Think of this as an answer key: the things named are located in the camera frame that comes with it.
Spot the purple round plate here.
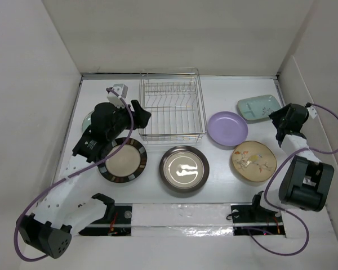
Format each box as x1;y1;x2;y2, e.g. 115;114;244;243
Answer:
207;111;248;147

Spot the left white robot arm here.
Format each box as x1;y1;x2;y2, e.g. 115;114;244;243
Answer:
14;98;151;262

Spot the beige bird pattern plate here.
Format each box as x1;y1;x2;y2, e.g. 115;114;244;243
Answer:
232;141;277;183

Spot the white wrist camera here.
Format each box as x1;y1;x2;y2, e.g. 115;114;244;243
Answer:
106;84;128;108
305;102;318;119

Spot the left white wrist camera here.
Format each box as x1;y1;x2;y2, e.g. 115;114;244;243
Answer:
106;84;128;108

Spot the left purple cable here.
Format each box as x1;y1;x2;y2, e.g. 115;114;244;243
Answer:
14;87;135;262

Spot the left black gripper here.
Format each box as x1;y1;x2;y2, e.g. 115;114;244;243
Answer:
108;100;150;141

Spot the round light green plate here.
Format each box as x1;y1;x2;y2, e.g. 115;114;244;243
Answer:
82;111;93;133

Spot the rectangular light green plate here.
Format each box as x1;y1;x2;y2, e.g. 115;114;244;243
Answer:
237;94;281;121

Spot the metal wire dish rack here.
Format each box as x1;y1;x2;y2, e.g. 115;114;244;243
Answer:
139;67;207;144

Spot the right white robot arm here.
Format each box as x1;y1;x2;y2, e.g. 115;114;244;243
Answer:
268;103;334;212

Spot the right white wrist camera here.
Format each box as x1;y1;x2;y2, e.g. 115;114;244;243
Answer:
305;102;318;119

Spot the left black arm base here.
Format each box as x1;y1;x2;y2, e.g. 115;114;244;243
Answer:
79;204;132;236

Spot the purple cable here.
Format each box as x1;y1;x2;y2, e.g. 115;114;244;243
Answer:
249;103;338;256
14;87;135;262

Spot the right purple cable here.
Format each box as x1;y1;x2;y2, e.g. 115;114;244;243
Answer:
249;103;338;256

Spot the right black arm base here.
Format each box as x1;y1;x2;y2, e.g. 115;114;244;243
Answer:
226;204;286;236

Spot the brown rimmed deep plate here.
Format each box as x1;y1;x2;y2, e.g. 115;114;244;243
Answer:
159;146;210;194

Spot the striped rim beige plate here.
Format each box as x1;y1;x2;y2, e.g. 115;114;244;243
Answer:
98;138;148;183

